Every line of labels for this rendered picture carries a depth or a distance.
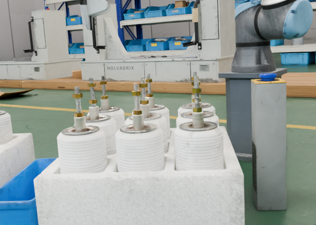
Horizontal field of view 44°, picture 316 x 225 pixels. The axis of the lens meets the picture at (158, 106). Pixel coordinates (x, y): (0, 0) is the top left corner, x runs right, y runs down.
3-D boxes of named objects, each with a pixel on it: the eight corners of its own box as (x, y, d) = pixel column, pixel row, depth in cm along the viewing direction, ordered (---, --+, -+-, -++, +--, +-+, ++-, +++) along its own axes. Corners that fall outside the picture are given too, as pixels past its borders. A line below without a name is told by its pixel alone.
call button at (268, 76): (257, 81, 96) (257, 73, 95) (274, 81, 95) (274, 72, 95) (260, 83, 92) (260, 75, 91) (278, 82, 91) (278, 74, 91)
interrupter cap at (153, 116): (168, 116, 90) (168, 114, 90) (146, 123, 84) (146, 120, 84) (144, 114, 95) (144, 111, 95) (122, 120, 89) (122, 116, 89)
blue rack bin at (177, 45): (182, 49, 670) (182, 36, 666) (202, 48, 649) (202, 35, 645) (167, 50, 628) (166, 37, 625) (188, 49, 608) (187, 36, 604)
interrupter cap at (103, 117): (71, 124, 88) (71, 120, 88) (88, 116, 95) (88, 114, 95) (101, 124, 86) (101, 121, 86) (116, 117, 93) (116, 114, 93)
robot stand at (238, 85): (240, 144, 154) (238, 68, 149) (288, 149, 144) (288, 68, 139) (219, 157, 139) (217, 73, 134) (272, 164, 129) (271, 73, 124)
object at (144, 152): (168, 223, 76) (162, 133, 73) (118, 226, 76) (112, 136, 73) (167, 203, 86) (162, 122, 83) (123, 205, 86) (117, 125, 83)
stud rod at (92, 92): (95, 110, 90) (92, 77, 88) (91, 110, 90) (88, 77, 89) (96, 109, 91) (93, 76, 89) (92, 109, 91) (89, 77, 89)
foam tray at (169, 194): (91, 190, 115) (86, 131, 112) (226, 187, 111) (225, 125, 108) (42, 267, 76) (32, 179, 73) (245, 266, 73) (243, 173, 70)
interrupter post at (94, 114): (87, 121, 90) (86, 107, 89) (92, 119, 92) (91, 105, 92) (97, 121, 89) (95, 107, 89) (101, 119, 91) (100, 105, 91)
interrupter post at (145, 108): (153, 117, 90) (152, 103, 89) (145, 120, 88) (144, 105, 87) (145, 117, 91) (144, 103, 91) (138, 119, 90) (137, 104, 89)
